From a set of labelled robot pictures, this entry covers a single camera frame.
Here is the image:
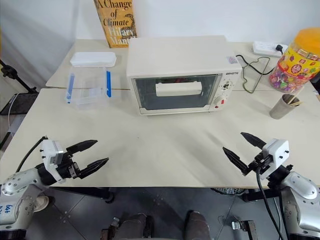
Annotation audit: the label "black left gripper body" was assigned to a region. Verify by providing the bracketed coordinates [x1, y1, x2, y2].
[56, 152, 82, 180]

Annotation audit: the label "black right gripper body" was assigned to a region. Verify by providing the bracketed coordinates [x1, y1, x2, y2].
[247, 149, 274, 174]

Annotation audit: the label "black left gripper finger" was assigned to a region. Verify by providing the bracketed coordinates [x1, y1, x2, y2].
[79, 157, 110, 180]
[65, 139, 99, 157]

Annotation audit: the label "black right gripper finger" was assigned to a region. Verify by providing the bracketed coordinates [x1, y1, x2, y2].
[222, 146, 251, 177]
[240, 132, 268, 151]

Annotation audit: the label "cream toaster oven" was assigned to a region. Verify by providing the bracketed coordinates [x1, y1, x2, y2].
[126, 35, 243, 117]

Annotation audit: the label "steel cup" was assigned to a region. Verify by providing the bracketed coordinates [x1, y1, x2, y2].
[269, 93, 301, 120]

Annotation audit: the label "beige shoe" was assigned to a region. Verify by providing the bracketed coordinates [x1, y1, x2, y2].
[32, 195, 57, 214]

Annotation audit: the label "clear container with blue clips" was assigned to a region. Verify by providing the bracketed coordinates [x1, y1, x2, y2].
[64, 65, 114, 111]

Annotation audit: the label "cream and red timer knob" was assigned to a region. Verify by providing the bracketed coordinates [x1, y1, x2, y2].
[214, 94, 229, 107]

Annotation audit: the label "wooden sticks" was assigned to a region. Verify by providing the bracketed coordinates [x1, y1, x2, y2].
[286, 95, 305, 108]

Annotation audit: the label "dark rounded shape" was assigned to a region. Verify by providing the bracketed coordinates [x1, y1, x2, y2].
[184, 210, 210, 240]
[116, 213, 155, 240]

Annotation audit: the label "black floor plate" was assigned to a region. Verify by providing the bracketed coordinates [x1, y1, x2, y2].
[0, 92, 39, 117]

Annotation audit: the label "clear candy jar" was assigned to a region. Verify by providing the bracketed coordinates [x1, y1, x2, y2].
[268, 44, 320, 95]

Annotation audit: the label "white plastic container lid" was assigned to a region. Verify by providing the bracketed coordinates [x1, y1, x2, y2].
[69, 51, 118, 68]

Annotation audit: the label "white power strip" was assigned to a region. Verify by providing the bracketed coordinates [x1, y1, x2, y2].
[252, 41, 289, 59]

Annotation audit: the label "black tripod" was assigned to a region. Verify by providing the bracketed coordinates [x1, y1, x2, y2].
[0, 58, 39, 95]

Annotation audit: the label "orange jar lid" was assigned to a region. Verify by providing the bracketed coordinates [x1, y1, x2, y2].
[290, 27, 320, 61]

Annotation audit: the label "yellow hardcover book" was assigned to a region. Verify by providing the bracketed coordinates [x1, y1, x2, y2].
[93, 0, 139, 49]

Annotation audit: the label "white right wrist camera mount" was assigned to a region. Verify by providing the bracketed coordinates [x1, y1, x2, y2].
[259, 138, 290, 181]

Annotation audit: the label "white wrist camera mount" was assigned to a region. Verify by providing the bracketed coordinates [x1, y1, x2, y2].
[39, 139, 69, 185]
[259, 138, 290, 181]

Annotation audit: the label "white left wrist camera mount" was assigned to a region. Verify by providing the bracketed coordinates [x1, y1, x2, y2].
[39, 139, 69, 185]

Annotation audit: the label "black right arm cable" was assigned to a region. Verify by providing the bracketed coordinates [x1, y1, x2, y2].
[255, 166, 286, 240]

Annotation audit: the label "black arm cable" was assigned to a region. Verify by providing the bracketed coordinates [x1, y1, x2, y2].
[255, 166, 286, 240]
[15, 136, 48, 174]

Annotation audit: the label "black table frame bar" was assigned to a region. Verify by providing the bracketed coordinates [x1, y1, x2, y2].
[239, 187, 284, 204]

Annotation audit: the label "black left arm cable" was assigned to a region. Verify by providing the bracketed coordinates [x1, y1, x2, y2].
[15, 136, 48, 174]

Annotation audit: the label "metal caster bracket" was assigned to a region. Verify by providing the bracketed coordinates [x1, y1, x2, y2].
[230, 219, 256, 240]
[100, 216, 121, 240]

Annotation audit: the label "thin white cable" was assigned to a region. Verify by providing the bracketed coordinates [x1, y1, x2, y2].
[5, 95, 17, 134]

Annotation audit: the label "glass oven door with handle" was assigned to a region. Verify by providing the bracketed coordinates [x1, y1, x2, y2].
[131, 73, 221, 112]

